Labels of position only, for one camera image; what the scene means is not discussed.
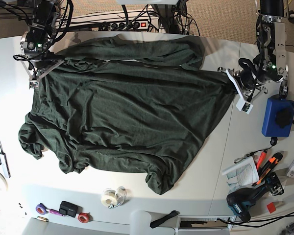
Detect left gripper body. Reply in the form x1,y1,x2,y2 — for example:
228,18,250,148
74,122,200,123
218,67,268,114

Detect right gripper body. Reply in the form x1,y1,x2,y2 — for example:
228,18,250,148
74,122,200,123
21,58,64,90

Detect blue box with black knob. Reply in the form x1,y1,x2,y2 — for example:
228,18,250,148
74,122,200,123
261,72,294,147

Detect dark green t-shirt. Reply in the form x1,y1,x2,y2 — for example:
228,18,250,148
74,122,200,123
19,38,235,195

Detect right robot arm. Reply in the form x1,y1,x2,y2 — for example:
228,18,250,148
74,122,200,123
13,0,74,90

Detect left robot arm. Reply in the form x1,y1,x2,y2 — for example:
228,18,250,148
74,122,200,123
218,0,289,114

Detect orange black utility knife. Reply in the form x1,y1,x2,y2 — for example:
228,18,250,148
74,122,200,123
251,152,283,187

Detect rolled paper sheet with drawing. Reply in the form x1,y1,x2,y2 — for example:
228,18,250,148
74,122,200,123
222,157,259,191

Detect grey usb hub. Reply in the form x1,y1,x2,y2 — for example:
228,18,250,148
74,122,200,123
0,152,11,178

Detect black power strip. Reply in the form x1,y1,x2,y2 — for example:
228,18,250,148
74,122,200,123
98,21,150,32

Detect red square sticker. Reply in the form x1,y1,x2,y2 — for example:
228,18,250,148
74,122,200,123
267,202,276,213

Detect purple tape roll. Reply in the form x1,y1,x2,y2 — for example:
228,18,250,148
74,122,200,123
35,203,47,215

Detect clear tape rolls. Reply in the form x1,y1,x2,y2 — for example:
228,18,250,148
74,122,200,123
101,187,127,209

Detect red tape roll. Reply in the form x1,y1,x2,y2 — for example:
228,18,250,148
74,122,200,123
78,213,90,224

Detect dark teal cordless drill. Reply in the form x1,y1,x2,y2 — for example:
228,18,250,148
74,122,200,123
226,172,284,223

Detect black action camera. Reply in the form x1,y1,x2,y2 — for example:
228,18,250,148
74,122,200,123
59,201,78,217

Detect black strap handle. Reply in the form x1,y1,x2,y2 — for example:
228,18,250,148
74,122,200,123
150,211,179,229

